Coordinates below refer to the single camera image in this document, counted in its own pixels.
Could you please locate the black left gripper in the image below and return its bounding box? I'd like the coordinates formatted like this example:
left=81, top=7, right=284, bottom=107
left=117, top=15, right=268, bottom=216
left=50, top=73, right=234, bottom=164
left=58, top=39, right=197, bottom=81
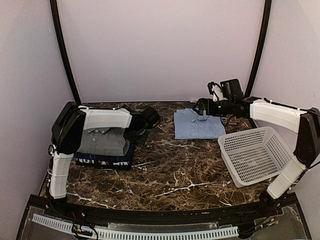
left=123, top=127, right=150, bottom=145

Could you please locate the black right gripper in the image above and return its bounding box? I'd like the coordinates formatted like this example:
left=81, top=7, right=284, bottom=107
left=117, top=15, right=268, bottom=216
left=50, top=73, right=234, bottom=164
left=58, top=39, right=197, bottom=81
left=193, top=97, right=234, bottom=117

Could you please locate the light blue long sleeve shirt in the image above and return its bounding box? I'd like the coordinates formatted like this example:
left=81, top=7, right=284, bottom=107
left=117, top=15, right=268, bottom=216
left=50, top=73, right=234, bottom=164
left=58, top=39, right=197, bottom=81
left=173, top=108, right=226, bottom=140

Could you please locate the navy plaid shirt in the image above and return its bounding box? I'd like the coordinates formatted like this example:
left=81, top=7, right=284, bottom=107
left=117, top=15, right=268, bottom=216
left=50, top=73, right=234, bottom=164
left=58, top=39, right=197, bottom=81
left=73, top=143, right=135, bottom=163

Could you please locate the grey button shirt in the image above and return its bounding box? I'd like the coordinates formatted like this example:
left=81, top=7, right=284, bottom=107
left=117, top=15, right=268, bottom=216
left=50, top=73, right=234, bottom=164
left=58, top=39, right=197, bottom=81
left=77, top=127, right=130, bottom=156

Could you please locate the black printed shirt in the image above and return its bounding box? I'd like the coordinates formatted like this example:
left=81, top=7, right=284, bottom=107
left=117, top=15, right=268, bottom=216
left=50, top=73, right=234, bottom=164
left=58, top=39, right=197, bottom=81
left=75, top=158, right=132, bottom=171

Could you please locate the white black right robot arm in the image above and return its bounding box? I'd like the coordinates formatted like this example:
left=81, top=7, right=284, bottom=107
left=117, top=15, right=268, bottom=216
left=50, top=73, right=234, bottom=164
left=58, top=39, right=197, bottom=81
left=192, top=96, right=320, bottom=200

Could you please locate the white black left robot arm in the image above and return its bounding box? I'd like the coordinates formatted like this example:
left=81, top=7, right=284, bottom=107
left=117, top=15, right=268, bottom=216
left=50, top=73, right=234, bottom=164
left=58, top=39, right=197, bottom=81
left=48, top=101, right=158, bottom=218

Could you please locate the white plastic mesh basket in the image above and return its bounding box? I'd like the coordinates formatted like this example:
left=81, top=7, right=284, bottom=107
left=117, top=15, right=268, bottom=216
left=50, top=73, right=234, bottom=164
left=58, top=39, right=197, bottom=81
left=218, top=126, right=294, bottom=188

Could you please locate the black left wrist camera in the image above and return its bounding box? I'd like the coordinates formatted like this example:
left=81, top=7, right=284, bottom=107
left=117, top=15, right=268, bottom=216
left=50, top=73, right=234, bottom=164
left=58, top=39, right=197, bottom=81
left=141, top=106, right=160, bottom=130

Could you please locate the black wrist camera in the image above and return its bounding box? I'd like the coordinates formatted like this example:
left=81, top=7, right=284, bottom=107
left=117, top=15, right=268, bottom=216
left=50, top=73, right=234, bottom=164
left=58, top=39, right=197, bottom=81
left=141, top=106, right=160, bottom=130
left=207, top=78, right=244, bottom=102

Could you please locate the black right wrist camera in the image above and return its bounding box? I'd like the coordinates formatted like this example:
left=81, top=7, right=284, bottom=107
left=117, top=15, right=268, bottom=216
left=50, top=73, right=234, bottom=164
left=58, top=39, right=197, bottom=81
left=207, top=78, right=244, bottom=102

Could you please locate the black front rail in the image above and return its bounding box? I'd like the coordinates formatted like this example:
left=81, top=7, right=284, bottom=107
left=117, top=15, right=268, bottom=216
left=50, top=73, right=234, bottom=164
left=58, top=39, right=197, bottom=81
left=22, top=193, right=304, bottom=226

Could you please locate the black right frame post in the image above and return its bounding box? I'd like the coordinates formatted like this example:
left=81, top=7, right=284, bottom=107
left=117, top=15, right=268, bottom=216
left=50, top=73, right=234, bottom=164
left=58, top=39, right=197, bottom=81
left=244, top=0, right=272, bottom=98

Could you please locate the black frame post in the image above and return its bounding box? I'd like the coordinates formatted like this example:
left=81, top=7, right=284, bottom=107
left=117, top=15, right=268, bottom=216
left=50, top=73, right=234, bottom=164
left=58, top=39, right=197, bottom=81
left=244, top=0, right=272, bottom=98
left=49, top=0, right=82, bottom=105

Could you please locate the white slotted cable duct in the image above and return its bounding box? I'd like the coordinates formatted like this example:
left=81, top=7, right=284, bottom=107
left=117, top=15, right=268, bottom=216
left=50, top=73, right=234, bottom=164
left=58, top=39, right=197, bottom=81
left=31, top=213, right=239, bottom=240

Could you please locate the black left frame post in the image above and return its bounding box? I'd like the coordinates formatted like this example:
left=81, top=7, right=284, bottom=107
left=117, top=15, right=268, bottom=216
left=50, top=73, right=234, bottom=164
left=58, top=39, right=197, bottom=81
left=49, top=0, right=82, bottom=105

